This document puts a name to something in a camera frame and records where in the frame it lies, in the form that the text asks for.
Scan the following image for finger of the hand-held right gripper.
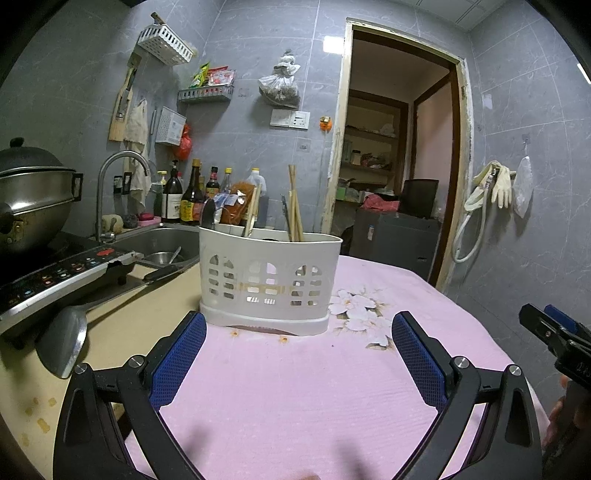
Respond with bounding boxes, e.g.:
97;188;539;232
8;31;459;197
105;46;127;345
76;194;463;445
544;305;591;343
518;303;563;356

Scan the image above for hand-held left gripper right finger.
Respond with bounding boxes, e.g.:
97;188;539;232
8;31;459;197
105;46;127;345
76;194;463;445
391;311;543;480

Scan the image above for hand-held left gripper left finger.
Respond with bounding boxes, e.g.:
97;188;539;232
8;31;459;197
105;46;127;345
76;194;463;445
53;311;208;480

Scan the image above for white plastic utensil caddy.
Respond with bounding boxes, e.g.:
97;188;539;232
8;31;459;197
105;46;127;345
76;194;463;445
198;224;343;337

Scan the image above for set of wooden chopsticks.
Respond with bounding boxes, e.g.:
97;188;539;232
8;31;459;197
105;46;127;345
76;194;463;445
241;165;305;243

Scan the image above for person's right hand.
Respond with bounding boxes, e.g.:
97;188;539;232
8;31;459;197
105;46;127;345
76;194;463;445
542;374;578;450

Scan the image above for steel bowl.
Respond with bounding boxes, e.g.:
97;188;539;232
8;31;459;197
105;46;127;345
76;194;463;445
139;251;185;267

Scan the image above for grey cabinet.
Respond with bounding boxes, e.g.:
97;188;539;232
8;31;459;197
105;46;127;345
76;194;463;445
353;208;441;282

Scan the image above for steel sink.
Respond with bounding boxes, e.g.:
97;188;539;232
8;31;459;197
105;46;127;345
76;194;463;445
111;223;201;278

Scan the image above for pink floral tablecloth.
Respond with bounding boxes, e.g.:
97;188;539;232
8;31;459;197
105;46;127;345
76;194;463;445
122;254;539;480

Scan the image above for hanging white plastic bag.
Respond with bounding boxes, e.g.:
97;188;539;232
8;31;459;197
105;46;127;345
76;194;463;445
512;141;534;219

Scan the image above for black induction cooker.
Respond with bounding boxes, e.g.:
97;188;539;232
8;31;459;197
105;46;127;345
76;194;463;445
0;231;146;349

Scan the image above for cream rubber gloves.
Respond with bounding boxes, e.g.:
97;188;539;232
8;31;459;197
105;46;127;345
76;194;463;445
490;161;515;208

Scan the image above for dark bottle with white label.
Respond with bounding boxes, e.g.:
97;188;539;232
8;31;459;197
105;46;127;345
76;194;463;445
161;160;184;222

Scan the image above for pink cloth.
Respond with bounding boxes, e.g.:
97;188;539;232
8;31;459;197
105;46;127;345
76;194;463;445
362;194;400;213

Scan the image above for green pump bottle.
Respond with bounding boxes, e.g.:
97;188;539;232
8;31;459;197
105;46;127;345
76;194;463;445
154;171;167;217

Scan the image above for orange snack bag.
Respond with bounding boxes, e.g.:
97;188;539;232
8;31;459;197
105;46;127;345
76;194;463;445
222;182;257;227

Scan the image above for steel faucet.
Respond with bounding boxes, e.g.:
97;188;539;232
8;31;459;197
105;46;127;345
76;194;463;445
95;151;151;243

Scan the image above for beige cloth behind faucet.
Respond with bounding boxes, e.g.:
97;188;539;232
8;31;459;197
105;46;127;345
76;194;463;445
127;154;152;208

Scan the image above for red plastic bag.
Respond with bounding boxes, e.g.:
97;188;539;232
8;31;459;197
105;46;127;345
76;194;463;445
174;124;192;161

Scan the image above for steel pot with black lid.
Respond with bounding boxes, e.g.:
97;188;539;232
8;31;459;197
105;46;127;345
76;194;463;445
0;137;84;259

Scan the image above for wooden shelf unit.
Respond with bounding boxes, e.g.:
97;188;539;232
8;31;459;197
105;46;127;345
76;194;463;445
339;90;409;195

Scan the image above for hanging beige cloth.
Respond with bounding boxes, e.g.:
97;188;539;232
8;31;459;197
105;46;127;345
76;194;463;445
124;99;149;155

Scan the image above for wooden cutting board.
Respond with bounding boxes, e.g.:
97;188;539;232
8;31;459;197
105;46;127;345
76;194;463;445
108;88;134;141

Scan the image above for clear plastic bag of herbs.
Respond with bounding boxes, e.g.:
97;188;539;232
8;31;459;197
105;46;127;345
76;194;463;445
257;49;301;109

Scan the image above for hanging kitchen cleaver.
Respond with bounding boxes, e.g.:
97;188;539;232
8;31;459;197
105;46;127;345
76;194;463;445
124;52;141;90

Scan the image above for steel spatula with black handle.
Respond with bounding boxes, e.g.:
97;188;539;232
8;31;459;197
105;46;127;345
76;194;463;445
36;264;182;380

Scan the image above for white hose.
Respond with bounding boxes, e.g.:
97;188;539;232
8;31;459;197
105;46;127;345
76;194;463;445
451;161;502;264

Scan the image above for thin white cable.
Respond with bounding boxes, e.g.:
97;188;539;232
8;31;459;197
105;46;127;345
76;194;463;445
318;131;327;232

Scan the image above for white perforated wall box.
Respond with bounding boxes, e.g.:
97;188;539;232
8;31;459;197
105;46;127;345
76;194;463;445
156;107;187;146

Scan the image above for white door frame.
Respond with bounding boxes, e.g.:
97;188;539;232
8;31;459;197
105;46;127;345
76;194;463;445
323;17;474;289

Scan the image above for grey wall shelf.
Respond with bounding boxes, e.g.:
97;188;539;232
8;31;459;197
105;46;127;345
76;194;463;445
178;86;233;103

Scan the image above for white wall basket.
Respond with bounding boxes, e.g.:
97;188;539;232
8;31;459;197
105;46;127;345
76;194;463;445
137;24;195;65

